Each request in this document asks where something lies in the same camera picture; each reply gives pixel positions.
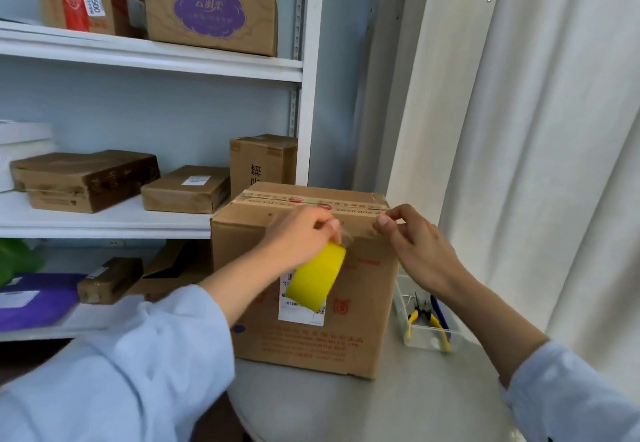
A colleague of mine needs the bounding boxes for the person's left hand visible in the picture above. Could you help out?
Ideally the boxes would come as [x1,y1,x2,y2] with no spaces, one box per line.
[259,205,343,273]

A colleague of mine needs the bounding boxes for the person's right hand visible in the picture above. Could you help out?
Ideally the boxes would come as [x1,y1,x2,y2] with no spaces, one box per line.
[373,204,473,300]

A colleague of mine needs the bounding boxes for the yellow tape roll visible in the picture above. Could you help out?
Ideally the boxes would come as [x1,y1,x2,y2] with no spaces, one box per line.
[285,219,381,313]

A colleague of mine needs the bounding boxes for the yellow handled pliers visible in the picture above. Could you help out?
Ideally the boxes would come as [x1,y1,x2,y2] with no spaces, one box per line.
[405,304,453,353]

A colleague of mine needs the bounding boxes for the brown cardboard box red print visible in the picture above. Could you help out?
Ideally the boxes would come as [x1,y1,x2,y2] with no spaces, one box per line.
[209,182,401,381]

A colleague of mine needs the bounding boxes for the person's left forearm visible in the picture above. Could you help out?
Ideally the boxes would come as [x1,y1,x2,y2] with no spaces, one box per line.
[0,246,286,442]

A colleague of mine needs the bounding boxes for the person's right forearm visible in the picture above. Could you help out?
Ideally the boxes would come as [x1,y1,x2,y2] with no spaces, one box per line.
[442,276,640,442]

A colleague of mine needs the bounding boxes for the upright small cardboard box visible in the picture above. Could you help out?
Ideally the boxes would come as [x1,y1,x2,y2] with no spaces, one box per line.
[229,134,299,199]

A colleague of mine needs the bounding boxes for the open cardboard box red print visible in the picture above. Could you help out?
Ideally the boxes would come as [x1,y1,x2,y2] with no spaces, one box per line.
[127,239,213,303]

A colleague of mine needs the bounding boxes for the flat brown box white label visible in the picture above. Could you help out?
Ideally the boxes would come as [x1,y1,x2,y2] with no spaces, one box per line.
[141,165,232,215]

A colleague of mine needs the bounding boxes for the small taped brown parcel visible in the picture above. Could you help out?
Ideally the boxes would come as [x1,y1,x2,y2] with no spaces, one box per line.
[76,257,145,305]

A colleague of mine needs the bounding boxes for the box with purple logo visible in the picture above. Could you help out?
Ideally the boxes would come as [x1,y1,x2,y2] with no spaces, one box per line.
[141,0,279,58]

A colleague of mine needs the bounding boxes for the dark brown flat box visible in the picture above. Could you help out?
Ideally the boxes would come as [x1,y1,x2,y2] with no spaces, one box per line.
[9,150,161,215]

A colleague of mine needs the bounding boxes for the white foam box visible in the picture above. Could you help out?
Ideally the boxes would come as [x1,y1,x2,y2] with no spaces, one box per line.
[0,120,57,193]

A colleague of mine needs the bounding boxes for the clear plastic container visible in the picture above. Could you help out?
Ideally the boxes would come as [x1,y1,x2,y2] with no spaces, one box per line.
[392,274,465,353]

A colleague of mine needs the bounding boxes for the white curtain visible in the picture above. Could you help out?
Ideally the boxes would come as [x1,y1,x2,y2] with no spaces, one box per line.
[352,0,640,403]

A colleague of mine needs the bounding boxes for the white metal shelf unit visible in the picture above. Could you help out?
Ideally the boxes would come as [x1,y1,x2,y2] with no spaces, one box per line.
[0,0,327,343]

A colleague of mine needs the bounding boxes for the green object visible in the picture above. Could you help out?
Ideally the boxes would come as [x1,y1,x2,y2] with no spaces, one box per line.
[0,239,46,287]

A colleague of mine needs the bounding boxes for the blue handled tool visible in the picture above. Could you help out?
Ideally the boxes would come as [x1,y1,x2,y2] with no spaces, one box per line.
[429,295,451,330]

